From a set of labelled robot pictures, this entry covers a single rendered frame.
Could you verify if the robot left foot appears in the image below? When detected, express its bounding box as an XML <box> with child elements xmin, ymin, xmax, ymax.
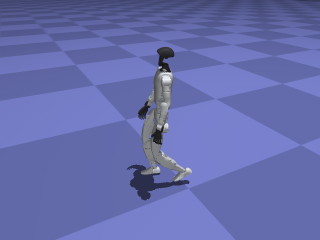
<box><xmin>172</xmin><ymin>167</ymin><xmax>192</xmax><ymax>182</ymax></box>

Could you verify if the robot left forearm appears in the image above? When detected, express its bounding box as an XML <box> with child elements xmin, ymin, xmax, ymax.
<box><xmin>156</xmin><ymin>102</ymin><xmax>169</xmax><ymax>131</ymax></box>

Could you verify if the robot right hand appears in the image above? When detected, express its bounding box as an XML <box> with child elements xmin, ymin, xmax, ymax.
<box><xmin>138</xmin><ymin>101</ymin><xmax>150</xmax><ymax>120</ymax></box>

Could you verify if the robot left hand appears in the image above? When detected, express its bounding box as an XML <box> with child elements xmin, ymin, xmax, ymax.
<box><xmin>151</xmin><ymin>126</ymin><xmax>164</xmax><ymax>145</ymax></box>

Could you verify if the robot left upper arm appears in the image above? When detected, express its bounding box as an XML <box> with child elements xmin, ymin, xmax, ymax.
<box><xmin>160</xmin><ymin>75</ymin><xmax>172</xmax><ymax>109</ymax></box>

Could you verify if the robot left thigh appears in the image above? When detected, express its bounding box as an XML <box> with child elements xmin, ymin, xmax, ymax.
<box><xmin>150</xmin><ymin>122</ymin><xmax>169</xmax><ymax>161</ymax></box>

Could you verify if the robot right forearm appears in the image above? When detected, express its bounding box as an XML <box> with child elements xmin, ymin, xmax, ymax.
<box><xmin>147</xmin><ymin>88</ymin><xmax>155</xmax><ymax>107</ymax></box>

